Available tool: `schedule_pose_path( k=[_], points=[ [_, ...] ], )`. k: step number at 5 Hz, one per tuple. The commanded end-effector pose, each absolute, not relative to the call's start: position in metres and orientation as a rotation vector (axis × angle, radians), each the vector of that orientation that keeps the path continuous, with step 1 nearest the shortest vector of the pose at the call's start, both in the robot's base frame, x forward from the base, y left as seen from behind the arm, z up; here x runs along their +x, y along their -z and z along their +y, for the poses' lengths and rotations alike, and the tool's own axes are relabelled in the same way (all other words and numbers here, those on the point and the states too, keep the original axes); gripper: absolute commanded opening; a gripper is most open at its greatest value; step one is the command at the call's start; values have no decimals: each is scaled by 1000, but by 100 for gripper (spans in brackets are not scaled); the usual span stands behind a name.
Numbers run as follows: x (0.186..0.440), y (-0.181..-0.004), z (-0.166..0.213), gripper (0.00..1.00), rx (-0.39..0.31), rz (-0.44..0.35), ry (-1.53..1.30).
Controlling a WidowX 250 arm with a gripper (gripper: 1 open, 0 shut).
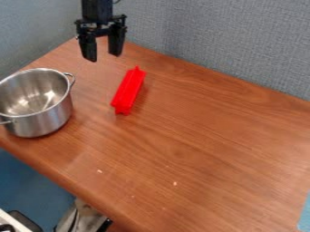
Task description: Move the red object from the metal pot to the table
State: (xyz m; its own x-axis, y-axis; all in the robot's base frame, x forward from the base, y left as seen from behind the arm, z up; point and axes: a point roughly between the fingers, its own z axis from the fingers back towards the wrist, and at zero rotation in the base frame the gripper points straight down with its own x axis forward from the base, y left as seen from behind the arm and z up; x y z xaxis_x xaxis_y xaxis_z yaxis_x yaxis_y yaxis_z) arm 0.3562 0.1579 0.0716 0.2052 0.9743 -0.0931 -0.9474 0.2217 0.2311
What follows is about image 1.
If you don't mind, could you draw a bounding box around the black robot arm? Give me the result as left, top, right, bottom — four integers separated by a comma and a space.
75, 0, 127, 63

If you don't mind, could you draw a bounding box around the stainless steel pot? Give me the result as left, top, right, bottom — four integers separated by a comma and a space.
0, 68, 75, 138

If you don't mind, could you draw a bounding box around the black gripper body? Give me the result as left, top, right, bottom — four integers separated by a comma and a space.
75, 14, 127, 37

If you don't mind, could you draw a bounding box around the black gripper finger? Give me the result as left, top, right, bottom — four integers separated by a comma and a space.
78, 32, 98, 63
109, 24, 127, 56

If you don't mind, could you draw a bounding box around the red star-shaped block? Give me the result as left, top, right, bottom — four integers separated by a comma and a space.
110, 66, 147, 115

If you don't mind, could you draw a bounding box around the metal table leg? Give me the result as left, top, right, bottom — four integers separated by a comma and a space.
54, 198, 113, 232

